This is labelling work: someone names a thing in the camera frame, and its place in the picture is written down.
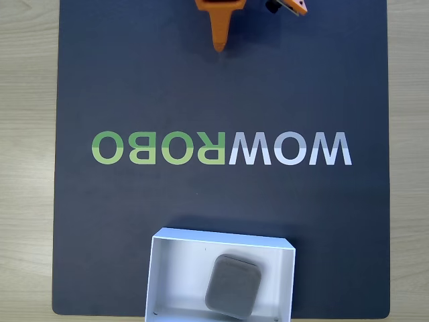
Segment grey square rounded block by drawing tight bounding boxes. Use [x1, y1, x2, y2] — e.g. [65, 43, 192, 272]
[204, 254, 262, 320]

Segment dark mat with WOWROBO print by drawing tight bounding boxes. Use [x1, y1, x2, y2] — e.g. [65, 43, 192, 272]
[52, 0, 391, 318]

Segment white open cardboard box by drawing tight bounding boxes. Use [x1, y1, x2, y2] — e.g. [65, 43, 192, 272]
[144, 227, 296, 322]

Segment orange-framed wrist camera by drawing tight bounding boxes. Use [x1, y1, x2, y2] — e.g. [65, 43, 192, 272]
[265, 0, 308, 16]

